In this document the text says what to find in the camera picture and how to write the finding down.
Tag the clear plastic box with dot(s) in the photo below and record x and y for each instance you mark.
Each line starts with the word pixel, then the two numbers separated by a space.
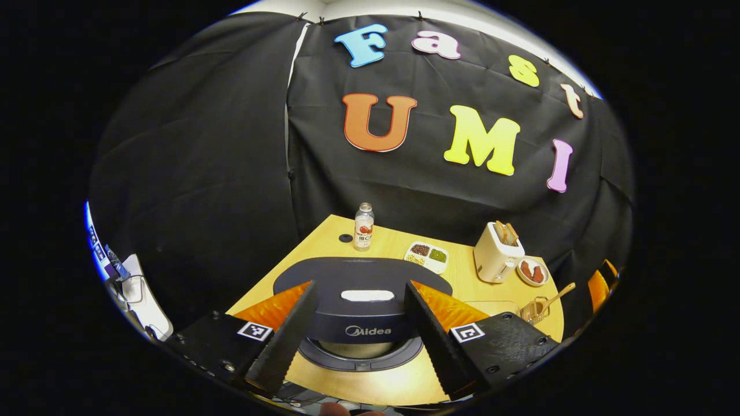
pixel 131 289

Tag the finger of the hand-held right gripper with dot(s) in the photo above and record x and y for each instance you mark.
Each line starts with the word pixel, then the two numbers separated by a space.
pixel 598 292

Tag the white divided bean dish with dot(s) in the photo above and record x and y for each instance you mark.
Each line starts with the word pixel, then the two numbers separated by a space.
pixel 426 257

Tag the dark grey rice cooker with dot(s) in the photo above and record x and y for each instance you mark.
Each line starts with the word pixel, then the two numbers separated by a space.
pixel 358 277

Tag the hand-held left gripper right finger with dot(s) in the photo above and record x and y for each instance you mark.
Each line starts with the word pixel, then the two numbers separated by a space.
pixel 439 346

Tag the clear bottle with red label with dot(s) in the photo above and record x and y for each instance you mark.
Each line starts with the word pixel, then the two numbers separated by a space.
pixel 363 231

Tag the white toaster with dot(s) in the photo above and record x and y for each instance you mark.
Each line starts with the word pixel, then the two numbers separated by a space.
pixel 491 260

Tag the toast slice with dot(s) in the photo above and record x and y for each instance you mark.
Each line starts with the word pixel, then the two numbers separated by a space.
pixel 512 233
pixel 500 231

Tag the black backdrop cloth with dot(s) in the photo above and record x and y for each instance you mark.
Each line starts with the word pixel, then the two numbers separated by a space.
pixel 202 162

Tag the computer monitor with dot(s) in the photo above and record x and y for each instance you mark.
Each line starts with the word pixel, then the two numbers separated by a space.
pixel 101 254

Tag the wooden spoon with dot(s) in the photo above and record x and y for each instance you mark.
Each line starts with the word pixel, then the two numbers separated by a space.
pixel 555 297

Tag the white side desk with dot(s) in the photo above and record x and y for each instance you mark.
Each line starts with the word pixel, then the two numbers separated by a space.
pixel 153 315

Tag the small white plate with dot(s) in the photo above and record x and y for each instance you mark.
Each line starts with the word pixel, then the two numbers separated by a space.
pixel 523 280

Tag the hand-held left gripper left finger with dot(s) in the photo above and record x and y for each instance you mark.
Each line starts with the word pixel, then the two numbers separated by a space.
pixel 286 344

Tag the metal mesh chopstick holder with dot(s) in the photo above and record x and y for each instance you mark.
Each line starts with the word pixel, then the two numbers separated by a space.
pixel 531 315

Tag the red-brown food piece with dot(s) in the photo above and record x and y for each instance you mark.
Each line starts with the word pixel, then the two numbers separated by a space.
pixel 526 269
pixel 538 274

